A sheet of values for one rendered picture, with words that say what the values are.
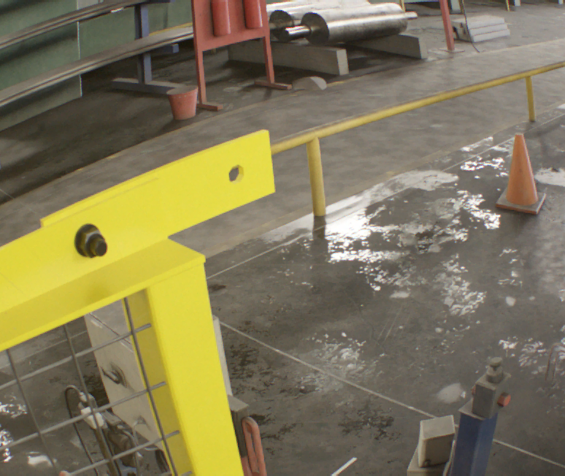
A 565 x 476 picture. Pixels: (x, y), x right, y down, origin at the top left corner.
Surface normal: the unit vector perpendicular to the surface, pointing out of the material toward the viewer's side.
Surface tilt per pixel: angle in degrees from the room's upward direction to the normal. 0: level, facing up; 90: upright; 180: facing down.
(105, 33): 90
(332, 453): 0
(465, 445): 90
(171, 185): 90
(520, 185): 77
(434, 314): 0
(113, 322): 0
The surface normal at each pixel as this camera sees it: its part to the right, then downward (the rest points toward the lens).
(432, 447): -0.05, 0.40
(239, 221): -0.10, -0.91
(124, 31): 0.65, 0.25
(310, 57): -0.75, 0.33
